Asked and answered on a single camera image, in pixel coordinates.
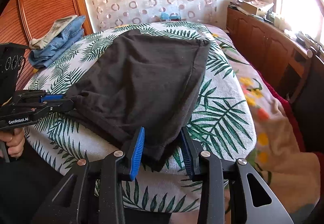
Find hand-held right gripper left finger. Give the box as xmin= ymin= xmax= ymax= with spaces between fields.
xmin=32 ymin=126 xmax=146 ymax=224

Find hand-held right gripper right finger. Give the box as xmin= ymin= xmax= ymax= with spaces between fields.
xmin=180 ymin=128 xmax=294 ymax=224

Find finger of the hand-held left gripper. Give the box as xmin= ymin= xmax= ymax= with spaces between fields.
xmin=35 ymin=99 xmax=75 ymax=115
xmin=38 ymin=94 xmax=65 ymax=103

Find black pants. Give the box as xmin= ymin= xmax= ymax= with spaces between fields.
xmin=62 ymin=29 xmax=212 ymax=172

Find khaki folded pants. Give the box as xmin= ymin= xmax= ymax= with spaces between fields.
xmin=29 ymin=14 xmax=79 ymax=50

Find person's left hand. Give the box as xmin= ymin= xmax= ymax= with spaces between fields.
xmin=0 ymin=126 xmax=26 ymax=159

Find leaf print bedsheet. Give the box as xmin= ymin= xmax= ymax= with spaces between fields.
xmin=24 ymin=21 xmax=255 ymax=213

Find blue denim jeans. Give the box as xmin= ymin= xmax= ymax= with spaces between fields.
xmin=28 ymin=16 xmax=86 ymax=69

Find person's dark clothing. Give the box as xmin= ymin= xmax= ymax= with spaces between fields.
xmin=0 ymin=138 xmax=84 ymax=224

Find floral blanket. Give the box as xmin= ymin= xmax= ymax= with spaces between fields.
xmin=202 ymin=24 xmax=321 ymax=214

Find red cloth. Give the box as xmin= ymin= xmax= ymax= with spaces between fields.
xmin=258 ymin=72 xmax=324 ymax=171

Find dark chair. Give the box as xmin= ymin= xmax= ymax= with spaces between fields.
xmin=289 ymin=47 xmax=324 ymax=153

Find blue plastic bag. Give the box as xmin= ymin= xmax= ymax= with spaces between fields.
xmin=159 ymin=12 xmax=181 ymax=22

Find long wooden cabinet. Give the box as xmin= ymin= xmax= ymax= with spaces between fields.
xmin=226 ymin=7 xmax=324 ymax=98

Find cardboard box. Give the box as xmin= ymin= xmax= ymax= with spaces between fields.
xmin=239 ymin=1 xmax=264 ymax=15

